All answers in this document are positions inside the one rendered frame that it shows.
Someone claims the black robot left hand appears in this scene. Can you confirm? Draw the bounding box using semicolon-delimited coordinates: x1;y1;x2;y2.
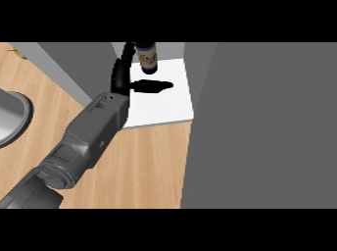
108;41;175;98

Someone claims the dark wine bottle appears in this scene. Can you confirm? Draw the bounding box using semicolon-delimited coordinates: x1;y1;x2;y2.
135;41;160;75

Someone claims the grey cabinet with white shelf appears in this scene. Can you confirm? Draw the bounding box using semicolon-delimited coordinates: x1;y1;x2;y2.
9;41;197;129

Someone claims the dark grey cabinet door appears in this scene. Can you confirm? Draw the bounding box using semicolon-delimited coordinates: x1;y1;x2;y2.
179;41;337;210

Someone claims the small tan object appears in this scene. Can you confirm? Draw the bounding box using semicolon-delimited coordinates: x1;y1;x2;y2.
8;46;31;62

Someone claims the grey metal pot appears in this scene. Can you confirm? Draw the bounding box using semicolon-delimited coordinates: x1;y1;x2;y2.
0;78;34;152

